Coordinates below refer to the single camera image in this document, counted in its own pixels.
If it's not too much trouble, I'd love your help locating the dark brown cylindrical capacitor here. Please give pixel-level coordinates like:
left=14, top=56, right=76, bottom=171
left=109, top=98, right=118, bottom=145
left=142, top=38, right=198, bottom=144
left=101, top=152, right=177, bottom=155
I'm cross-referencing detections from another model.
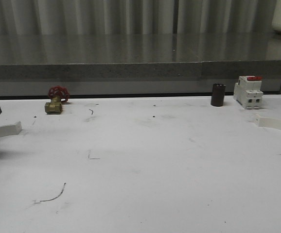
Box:
left=211, top=83, right=226, bottom=107

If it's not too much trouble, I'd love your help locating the grey stone counter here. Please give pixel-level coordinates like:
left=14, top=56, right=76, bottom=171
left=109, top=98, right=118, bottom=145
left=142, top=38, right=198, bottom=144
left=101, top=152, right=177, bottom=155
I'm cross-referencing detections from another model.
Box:
left=0, top=33, right=281, bottom=98

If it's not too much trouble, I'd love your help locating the brass valve red handwheel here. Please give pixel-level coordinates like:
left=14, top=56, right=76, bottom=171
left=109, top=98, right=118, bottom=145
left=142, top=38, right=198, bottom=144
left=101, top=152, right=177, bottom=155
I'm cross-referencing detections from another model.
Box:
left=44, top=86, right=70, bottom=114

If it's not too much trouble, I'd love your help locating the white half pipe clamp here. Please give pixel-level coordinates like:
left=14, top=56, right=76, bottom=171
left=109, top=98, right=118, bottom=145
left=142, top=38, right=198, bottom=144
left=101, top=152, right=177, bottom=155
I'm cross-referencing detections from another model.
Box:
left=254, top=115, right=281, bottom=130
left=0, top=121, right=22, bottom=138

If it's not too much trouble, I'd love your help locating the white circuit breaker red switch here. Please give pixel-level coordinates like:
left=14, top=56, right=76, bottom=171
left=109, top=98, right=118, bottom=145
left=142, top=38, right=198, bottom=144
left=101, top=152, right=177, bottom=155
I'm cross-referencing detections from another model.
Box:
left=233, top=75, right=263, bottom=109

